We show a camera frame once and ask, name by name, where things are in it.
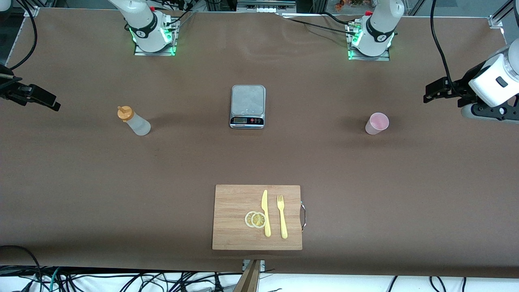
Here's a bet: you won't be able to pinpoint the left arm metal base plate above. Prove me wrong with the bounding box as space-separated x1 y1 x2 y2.
348 22 390 61

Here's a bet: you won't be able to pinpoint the yellow plastic fork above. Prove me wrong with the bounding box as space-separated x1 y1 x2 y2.
277 195 288 239

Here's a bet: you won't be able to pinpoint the yellow plastic knife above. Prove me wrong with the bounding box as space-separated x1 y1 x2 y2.
261 189 271 238

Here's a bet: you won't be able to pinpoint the black base plug cable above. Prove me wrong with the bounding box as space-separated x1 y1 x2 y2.
164 0 199 31

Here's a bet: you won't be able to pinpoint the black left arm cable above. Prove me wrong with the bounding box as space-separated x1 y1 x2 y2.
430 0 457 88

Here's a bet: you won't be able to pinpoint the tangled black floor cables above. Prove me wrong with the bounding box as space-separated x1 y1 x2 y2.
61 271 244 292

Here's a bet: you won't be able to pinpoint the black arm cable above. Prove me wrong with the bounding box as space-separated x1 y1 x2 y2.
430 0 457 88
6 0 38 71

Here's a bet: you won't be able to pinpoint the long black table cable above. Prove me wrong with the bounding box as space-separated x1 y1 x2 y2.
278 13 357 37

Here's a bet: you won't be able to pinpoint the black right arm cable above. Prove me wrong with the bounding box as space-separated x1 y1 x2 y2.
6 0 38 71

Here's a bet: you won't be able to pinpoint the pink plastic cup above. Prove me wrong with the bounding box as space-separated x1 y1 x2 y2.
365 112 390 135

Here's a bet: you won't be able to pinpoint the teal floor cable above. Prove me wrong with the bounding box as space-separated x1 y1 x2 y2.
48 267 61 292

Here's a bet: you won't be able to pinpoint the wooden post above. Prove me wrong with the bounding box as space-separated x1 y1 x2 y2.
233 260 262 292

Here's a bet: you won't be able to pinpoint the silver digital kitchen scale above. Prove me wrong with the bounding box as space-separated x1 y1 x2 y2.
229 84 266 129

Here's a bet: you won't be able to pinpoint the short black table cable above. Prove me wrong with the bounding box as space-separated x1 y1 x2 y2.
322 11 357 26

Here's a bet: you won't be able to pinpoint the bamboo cutting board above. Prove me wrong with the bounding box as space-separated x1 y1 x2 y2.
212 185 303 251

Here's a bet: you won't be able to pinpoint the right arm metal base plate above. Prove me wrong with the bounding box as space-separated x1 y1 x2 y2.
134 16 177 56

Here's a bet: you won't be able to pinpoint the white power strip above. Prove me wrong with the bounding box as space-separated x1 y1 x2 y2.
237 0 296 13

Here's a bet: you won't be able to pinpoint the clear sauce bottle orange cap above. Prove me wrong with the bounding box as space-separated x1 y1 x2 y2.
117 105 151 136

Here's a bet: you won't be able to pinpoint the thick black floor cable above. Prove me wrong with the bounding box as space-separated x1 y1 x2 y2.
0 245 43 292

